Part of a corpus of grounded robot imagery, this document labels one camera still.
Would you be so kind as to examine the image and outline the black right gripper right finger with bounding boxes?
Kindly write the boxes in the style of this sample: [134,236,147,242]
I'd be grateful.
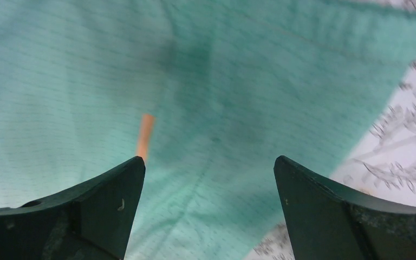
[274,156,416,260]

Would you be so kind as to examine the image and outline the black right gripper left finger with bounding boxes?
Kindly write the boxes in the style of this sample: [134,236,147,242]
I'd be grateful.
[0,157,145,259]

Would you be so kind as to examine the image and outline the orange and teal jacket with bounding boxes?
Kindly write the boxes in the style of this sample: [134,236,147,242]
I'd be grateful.
[0,1,416,259]

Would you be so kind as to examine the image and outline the floral patterned table cloth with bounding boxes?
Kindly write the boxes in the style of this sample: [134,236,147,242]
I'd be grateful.
[244,0,416,260]

